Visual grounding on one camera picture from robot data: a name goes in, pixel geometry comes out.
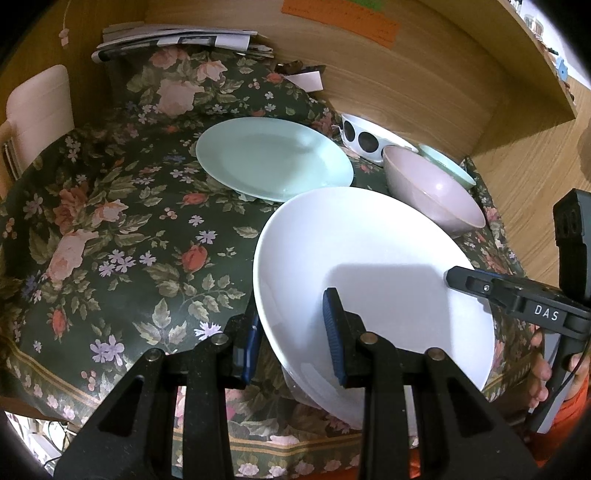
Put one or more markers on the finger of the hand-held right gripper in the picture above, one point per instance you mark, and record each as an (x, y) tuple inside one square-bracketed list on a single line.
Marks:
[(480, 286)]

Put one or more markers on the green paper sheet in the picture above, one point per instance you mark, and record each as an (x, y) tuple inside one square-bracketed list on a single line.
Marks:
[(367, 4)]

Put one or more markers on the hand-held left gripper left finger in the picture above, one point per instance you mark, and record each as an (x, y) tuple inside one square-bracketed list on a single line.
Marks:
[(251, 344)]

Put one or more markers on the stack of papers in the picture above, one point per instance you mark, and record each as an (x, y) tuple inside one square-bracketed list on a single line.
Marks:
[(175, 37)]

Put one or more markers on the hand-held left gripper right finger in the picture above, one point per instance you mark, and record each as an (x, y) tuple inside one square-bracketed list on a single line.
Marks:
[(332, 332)]

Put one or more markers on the orange paper sheet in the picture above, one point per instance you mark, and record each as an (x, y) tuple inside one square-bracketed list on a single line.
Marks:
[(341, 18)]

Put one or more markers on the blue plastic thing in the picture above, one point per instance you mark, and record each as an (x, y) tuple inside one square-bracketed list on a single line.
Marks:
[(562, 69)]

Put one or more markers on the person's right forearm orange sleeve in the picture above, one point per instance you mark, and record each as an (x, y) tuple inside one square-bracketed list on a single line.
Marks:
[(572, 420)]

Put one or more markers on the small hanging tag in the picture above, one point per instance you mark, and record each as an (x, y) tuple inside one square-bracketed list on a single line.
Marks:
[(64, 37)]

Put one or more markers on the pink bowl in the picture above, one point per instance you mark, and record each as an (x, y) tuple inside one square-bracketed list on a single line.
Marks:
[(429, 194)]

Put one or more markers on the mint green plate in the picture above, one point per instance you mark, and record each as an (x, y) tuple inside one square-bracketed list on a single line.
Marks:
[(268, 157)]

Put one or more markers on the large white plate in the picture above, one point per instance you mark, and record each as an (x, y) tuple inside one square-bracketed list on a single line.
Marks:
[(369, 240)]

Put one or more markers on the person's right hand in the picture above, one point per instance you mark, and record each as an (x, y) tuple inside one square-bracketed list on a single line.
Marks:
[(539, 369)]

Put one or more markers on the dark floral tablecloth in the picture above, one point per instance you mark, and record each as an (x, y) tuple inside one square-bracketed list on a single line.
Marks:
[(115, 184)]

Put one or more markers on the white bowl with black dots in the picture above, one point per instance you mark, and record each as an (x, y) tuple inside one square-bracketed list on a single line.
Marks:
[(392, 138)]

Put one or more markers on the glass jar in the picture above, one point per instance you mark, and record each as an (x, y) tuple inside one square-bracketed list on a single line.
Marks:
[(534, 24)]

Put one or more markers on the small mint green bowl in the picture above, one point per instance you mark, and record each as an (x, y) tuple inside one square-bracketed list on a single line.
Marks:
[(443, 161)]

